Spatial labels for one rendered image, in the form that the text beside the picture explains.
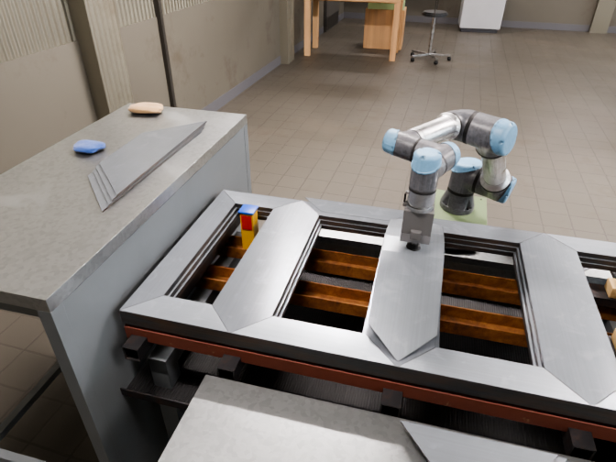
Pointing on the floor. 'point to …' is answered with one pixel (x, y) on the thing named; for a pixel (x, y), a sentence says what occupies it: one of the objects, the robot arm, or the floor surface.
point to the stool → (431, 36)
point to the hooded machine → (481, 16)
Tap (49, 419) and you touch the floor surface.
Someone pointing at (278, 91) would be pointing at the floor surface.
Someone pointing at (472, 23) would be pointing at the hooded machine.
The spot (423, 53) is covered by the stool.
